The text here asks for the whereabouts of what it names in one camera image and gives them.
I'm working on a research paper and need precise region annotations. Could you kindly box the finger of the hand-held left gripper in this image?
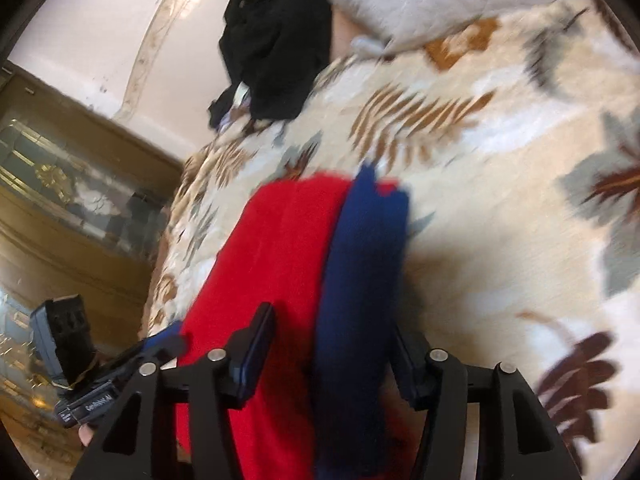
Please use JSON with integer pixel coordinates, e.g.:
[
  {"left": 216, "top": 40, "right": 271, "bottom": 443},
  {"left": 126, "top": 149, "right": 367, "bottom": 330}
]
[{"left": 132, "top": 319, "right": 189, "bottom": 367}]

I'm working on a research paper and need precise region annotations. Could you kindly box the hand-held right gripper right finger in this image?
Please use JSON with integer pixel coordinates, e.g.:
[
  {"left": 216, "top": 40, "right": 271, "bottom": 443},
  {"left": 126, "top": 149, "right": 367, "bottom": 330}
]
[{"left": 392, "top": 322, "right": 583, "bottom": 480}]

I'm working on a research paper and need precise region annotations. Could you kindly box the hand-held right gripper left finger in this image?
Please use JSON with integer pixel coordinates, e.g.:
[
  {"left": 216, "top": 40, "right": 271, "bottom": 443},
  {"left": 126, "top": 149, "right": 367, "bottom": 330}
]
[{"left": 70, "top": 301, "right": 277, "bottom": 480}]

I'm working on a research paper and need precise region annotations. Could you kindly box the red and blue shirt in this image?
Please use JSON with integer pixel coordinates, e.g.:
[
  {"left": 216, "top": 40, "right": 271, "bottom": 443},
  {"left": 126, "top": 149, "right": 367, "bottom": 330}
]
[{"left": 175, "top": 162, "right": 427, "bottom": 480}]

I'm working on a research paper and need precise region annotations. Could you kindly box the wooden glass-front cabinet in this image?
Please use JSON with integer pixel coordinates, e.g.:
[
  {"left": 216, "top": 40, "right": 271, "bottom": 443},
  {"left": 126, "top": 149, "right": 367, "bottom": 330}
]
[{"left": 0, "top": 60, "right": 185, "bottom": 480}]

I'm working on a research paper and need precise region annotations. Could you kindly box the floral printed blanket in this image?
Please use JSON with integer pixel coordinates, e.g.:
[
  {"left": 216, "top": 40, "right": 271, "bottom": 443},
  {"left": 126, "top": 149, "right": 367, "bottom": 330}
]
[{"left": 140, "top": 0, "right": 640, "bottom": 480}]

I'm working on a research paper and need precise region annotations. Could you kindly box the small striped dark cloth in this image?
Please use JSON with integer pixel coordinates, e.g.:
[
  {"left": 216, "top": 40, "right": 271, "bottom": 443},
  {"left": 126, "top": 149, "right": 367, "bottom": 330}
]
[{"left": 208, "top": 82, "right": 257, "bottom": 134}]

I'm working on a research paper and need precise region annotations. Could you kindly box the black cloth pile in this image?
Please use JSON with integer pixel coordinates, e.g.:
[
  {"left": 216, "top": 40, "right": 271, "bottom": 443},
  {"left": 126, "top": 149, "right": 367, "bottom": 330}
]
[{"left": 219, "top": 0, "right": 334, "bottom": 122}]

